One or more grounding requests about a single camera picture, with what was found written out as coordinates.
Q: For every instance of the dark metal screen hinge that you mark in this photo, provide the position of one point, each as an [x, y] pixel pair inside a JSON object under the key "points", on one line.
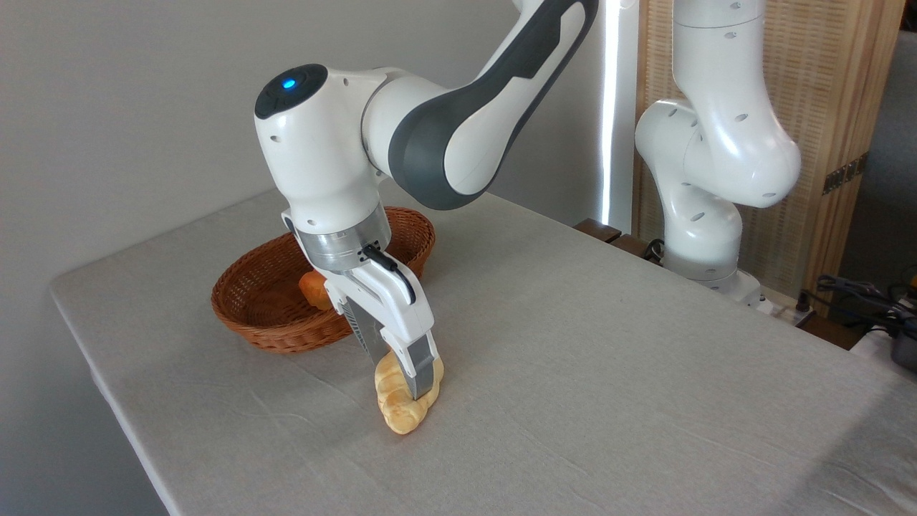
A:
{"points": [[845, 173]]}

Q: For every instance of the small orange bread roll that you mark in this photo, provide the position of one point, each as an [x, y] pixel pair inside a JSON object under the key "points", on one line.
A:
{"points": [[314, 290]]}

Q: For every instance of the grey tablecloth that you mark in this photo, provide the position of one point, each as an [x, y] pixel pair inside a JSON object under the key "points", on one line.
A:
{"points": [[573, 373]]}

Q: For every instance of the long braided bread loaf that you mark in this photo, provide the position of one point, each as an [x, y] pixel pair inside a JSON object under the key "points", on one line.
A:
{"points": [[400, 414]]}

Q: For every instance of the brown woven wicker basket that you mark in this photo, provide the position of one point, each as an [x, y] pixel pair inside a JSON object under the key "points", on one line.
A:
{"points": [[272, 330]]}

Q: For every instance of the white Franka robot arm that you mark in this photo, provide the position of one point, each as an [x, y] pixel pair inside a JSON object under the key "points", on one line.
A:
{"points": [[322, 143]]}

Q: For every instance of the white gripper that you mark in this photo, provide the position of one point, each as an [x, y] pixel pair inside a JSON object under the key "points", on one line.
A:
{"points": [[394, 308]]}

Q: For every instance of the white power strip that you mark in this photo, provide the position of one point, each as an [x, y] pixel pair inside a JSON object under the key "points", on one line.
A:
{"points": [[784, 309]]}

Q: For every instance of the dark wooden furniture piece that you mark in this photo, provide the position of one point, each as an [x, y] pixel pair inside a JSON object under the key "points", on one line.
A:
{"points": [[598, 229]]}

